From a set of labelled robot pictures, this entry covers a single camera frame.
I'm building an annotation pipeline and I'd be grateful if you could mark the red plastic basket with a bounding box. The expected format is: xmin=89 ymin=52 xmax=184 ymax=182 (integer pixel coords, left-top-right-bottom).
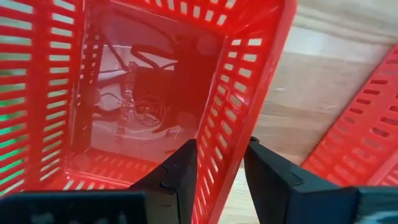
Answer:
xmin=301 ymin=43 xmax=398 ymax=187
xmin=0 ymin=0 xmax=299 ymax=224

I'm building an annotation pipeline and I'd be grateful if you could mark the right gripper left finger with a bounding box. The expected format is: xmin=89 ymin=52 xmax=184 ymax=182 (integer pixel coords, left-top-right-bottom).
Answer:
xmin=129 ymin=139 xmax=199 ymax=224

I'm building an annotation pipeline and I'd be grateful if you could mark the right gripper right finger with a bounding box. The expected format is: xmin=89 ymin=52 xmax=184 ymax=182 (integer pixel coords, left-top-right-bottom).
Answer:
xmin=244 ymin=136 xmax=358 ymax=224

